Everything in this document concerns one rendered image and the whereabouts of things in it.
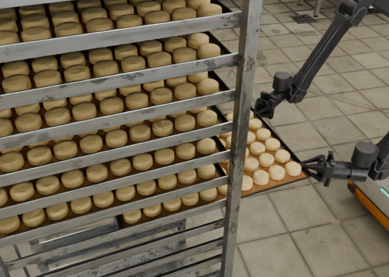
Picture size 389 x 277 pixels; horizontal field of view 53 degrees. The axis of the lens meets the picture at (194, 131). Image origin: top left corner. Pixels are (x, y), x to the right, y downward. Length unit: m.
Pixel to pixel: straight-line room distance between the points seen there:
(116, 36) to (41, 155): 0.32
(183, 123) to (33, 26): 0.39
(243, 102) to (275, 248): 1.37
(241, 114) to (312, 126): 2.11
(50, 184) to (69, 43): 0.37
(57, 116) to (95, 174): 0.19
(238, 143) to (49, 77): 0.45
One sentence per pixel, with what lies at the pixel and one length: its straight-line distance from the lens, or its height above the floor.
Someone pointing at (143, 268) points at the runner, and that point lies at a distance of 1.22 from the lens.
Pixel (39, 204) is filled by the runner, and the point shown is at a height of 1.05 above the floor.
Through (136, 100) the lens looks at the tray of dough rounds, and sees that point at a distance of 0.87.
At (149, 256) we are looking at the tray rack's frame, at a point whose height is 0.15.
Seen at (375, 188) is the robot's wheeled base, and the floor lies 0.22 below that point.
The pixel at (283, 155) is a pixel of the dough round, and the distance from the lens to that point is 1.29.
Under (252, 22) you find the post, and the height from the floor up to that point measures 1.41.
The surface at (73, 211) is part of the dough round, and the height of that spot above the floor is 0.95.
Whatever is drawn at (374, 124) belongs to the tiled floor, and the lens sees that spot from 3.18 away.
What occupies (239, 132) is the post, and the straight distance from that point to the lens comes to 0.93.
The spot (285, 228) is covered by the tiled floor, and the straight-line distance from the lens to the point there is 2.24.
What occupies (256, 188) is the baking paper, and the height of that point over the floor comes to 0.86.
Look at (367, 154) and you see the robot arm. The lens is 1.25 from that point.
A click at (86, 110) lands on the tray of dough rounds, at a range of 0.86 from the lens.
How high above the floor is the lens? 1.71
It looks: 37 degrees down
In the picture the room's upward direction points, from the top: straight up
